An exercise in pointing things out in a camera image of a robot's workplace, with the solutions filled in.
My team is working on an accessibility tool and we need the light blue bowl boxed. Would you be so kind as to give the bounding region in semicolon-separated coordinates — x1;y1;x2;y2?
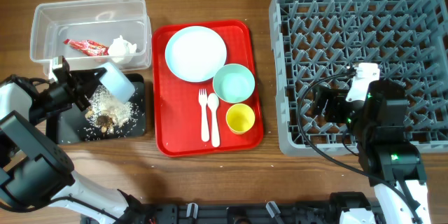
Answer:
98;62;135;104

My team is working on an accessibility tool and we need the red snack wrapper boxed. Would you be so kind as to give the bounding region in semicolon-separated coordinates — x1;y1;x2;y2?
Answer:
64;39;109;57

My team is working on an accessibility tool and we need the white tissue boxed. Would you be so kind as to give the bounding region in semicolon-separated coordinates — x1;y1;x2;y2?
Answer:
108;36;137;64

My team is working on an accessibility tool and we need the yellow cup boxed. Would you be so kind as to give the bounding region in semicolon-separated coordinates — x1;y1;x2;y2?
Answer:
225;104;256;134

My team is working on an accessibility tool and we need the mint green bowl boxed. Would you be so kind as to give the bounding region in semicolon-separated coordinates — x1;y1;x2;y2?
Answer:
212;64;256;104

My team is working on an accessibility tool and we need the light blue plate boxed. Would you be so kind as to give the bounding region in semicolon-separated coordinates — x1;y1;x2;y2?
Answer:
164;26;228;83

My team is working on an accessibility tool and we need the white plastic fork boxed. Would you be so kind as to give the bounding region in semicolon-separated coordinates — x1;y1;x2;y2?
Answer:
198;89;210;142

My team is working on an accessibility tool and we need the white plastic spoon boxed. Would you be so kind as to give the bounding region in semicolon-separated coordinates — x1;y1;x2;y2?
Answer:
207;93;221;148

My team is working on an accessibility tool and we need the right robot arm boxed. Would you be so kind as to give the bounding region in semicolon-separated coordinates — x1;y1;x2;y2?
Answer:
312;80;431;223

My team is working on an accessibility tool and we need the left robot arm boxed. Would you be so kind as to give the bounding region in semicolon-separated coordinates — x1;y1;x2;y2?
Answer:
1;63;154;223

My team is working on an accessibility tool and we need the black food waste tray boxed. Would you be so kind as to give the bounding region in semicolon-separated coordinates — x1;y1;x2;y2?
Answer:
45;73;146;145

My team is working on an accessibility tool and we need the grey dishwasher rack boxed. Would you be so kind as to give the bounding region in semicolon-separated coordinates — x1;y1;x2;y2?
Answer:
269;0;447;156

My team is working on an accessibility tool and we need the food scraps and rice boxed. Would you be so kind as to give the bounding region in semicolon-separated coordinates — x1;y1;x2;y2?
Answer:
82;85;141;141

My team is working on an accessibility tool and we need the clear plastic bin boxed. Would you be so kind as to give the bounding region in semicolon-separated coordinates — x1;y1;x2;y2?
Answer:
29;0;152;75

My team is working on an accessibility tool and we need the red plastic tray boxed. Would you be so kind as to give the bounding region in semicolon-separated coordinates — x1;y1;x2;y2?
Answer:
152;23;264;157

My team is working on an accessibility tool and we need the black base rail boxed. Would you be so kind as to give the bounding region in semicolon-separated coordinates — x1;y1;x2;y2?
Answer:
80;191;386;224

